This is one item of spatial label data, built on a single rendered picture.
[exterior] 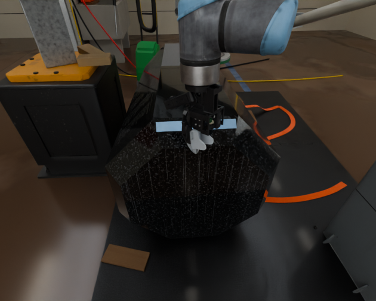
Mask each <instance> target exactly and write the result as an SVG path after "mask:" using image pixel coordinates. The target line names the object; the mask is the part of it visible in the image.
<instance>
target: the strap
mask: <svg viewBox="0 0 376 301"><path fill-rule="evenodd" d="M245 107H246V108H253V107H259V106H258V105H248V106H245ZM260 108H261V107H260ZM277 108H280V109H282V110H283V111H284V112H286V113H287V114H288V115H289V117H290V119H291V124H290V126H289V127H288V128H287V129H285V130H283V131H281V132H280V133H277V134H274V135H272V136H268V137H267V138H268V139H269V140H270V139H274V138H276V137H279V136H282V135H284V134H286V133H288V132H289V131H291V130H292V129H293V128H294V126H295V118H294V116H293V115H292V114H291V113H290V112H289V111H288V110H286V109H285V108H283V107H282V106H278V105H277V106H274V107H270V108H267V109H264V110H273V109H277ZM262 109H263V108H262ZM346 186H347V185H346V184H345V183H343V182H340V183H338V184H336V185H335V186H333V187H331V188H329V189H326V190H324V191H320V192H316V193H311V194H308V195H302V196H294V197H283V198H277V197H267V198H266V200H265V202H277V203H287V202H301V201H308V200H311V199H316V198H321V197H323V196H327V195H330V194H333V193H335V192H338V191H339V190H341V189H342V188H344V187H346Z"/></svg>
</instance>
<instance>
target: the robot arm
mask: <svg viewBox="0 0 376 301"><path fill-rule="evenodd" d="M297 8H298V0H180V1H179V3H178V19H177V21H178V31H179V44H180V77H181V82H182V83H184V84H185V89H186V90H187V91H189V92H186V93H184V94H181V95H179V96H176V95H175V96H171V97H169V98H167V100H166V101H164V102H163V103H164V105H165V107H166V110H169V109H171V110H173V109H177V108H178V107H180V106H181V105H184V104H186V107H185V108H184V111H183V118H182V120H183V121H182V122H181V123H182V129H181V130H182V135H183V138H184V140H185V142H186V143H187V145H188V147H189V148H190V150H191V151H192V152H193V153H195V154H197V153H198V151H199V150H205V149H206V148H207V147H206V145H205V144H208V145H211V144H213V143H214V139H213V138H212V137H211V136H210V135H209V130H212V129H214V128H215V129H218V128H219V127H220V125H223V121H224V106H220V105H218V93H219V92H221V91H222V87H223V85H220V84H216V83H217V82H218V81H219V79H220V59H221V53H240V54H260V55H261V56H266V55H279V54H281V53H283V52H284V50H285V49H286V46H287V44H288V41H289V38H290V35H291V31H292V28H293V25H294V21H295V17H296V13H297ZM221 112H223V113H222V120H221ZM192 128H193V129H192Z"/></svg>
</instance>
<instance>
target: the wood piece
mask: <svg viewBox="0 0 376 301"><path fill-rule="evenodd" d="M77 62H78V66H79V67H85V66H104V65H111V63H112V57H111V54H110V53H97V54H80V55H79V56H78V58H77Z"/></svg>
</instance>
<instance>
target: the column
mask: <svg viewBox="0 0 376 301"><path fill-rule="evenodd" d="M19 3H20V5H21V8H22V10H23V12H24V15H25V17H26V20H27V22H28V25H29V27H30V30H31V32H32V35H33V37H34V39H35V42H36V44H37V47H38V50H39V52H40V54H41V57H42V59H43V61H44V64H45V66H46V68H50V67H57V66H63V65H70V64H74V63H77V59H76V55H75V52H74V49H73V45H72V42H71V40H70V36H69V33H68V29H67V26H66V23H65V20H64V17H63V13H62V10H61V7H60V3H59V1H58V0H19Z"/></svg>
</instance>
